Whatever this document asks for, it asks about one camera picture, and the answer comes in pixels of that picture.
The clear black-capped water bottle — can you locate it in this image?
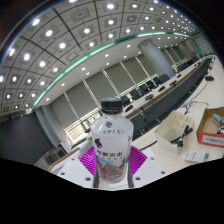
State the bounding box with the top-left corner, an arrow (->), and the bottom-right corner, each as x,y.
90,97 -> 134,184

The long curved conference desk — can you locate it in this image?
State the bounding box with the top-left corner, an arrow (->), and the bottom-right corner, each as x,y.
126,56 -> 214,135

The row of black office chairs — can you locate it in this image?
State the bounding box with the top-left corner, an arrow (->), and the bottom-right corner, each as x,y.
121,54 -> 208,108

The brown red-labelled cardboard box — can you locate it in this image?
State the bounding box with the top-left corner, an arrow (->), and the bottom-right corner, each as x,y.
195,106 -> 224,149

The black handled tool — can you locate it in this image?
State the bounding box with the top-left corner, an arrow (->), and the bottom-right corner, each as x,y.
169,124 -> 194,148

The small white packet box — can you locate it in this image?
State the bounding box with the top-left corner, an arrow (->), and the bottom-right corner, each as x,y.
184,150 -> 210,164

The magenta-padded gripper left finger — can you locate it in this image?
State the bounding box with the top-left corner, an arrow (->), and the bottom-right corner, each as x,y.
55,145 -> 98,189

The green board eraser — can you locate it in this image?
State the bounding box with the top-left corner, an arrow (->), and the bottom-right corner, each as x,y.
211,113 -> 224,127

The group of ceiling lights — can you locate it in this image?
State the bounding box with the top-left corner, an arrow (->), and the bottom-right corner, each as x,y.
0,0 -> 198,111

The white desk organizer box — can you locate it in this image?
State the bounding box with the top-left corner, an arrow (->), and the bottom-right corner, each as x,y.
153,110 -> 195,155

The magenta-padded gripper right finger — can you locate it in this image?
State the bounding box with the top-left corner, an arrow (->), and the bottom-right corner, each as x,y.
127,145 -> 168,189

